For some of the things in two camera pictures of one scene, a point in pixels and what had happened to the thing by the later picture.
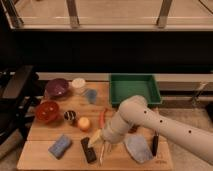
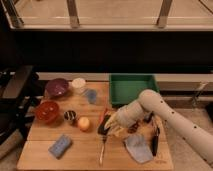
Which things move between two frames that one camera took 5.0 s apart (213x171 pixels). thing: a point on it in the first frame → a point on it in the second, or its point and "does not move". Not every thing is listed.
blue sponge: x=58 y=148 does not move
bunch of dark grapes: x=132 y=130 does not move
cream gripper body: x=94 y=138 → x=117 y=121
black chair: x=20 y=88 does not move
